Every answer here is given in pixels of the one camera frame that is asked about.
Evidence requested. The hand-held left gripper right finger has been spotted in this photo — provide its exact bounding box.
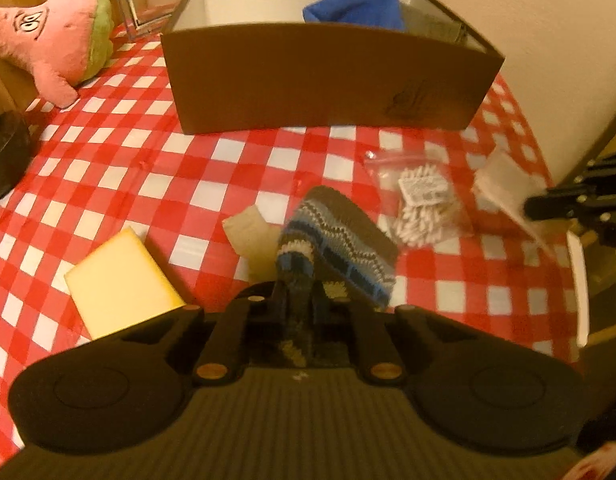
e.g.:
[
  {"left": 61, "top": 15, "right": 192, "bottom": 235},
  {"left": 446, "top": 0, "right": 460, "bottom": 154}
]
[{"left": 313, "top": 282, "right": 469, "bottom": 387}]

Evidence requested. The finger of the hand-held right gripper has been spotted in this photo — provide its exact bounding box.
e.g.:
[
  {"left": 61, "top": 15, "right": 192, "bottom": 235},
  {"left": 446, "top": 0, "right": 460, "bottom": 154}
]
[
  {"left": 523, "top": 183, "right": 597, "bottom": 222},
  {"left": 582, "top": 152, "right": 616, "bottom": 186}
]

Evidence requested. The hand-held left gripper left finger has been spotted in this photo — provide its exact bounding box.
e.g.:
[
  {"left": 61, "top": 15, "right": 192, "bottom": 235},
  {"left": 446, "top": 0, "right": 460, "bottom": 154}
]
[{"left": 120, "top": 282, "right": 294, "bottom": 385}]

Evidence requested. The clear plastic packet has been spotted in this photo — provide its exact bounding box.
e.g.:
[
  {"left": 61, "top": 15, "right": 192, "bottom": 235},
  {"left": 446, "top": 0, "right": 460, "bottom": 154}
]
[{"left": 472, "top": 146, "right": 554, "bottom": 256}]

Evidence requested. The patterned knit sock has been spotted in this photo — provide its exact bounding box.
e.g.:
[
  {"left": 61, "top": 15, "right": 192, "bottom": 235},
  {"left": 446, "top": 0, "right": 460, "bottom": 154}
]
[{"left": 273, "top": 185, "right": 400, "bottom": 371}]

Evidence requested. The yellow sponge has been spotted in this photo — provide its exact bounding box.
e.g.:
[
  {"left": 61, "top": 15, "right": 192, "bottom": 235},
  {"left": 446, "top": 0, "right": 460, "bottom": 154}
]
[{"left": 64, "top": 226, "right": 186, "bottom": 341}]

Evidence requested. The brown cardboard box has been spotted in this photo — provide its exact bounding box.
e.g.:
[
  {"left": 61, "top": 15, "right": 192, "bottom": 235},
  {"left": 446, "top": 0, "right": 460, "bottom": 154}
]
[{"left": 160, "top": 0, "right": 505, "bottom": 136}]

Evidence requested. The blue cloth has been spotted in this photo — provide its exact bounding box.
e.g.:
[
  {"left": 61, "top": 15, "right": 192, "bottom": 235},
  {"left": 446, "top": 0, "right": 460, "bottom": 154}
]
[{"left": 302, "top": 0, "right": 406, "bottom": 32}]

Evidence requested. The beige soft pad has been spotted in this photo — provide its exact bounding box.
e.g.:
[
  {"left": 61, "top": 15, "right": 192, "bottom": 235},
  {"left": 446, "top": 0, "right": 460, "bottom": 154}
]
[{"left": 222, "top": 205, "right": 281, "bottom": 283}]

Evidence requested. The clear bag of cotton swabs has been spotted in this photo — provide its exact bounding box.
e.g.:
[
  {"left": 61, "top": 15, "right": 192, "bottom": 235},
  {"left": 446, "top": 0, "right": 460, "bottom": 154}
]
[{"left": 363, "top": 149, "right": 476, "bottom": 250}]

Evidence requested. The red white checked tablecloth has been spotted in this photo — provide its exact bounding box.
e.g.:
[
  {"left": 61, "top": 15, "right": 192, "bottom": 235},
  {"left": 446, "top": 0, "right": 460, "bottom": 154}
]
[{"left": 0, "top": 22, "right": 589, "bottom": 466}]

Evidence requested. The black tabletop appliance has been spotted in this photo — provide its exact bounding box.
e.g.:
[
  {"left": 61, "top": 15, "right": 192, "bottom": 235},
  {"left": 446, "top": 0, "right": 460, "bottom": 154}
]
[{"left": 0, "top": 110, "right": 31, "bottom": 203}]

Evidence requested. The pink starfish plush toy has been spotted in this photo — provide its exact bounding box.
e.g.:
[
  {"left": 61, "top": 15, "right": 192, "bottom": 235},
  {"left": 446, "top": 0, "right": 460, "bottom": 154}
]
[{"left": 0, "top": 0, "right": 114, "bottom": 109}]

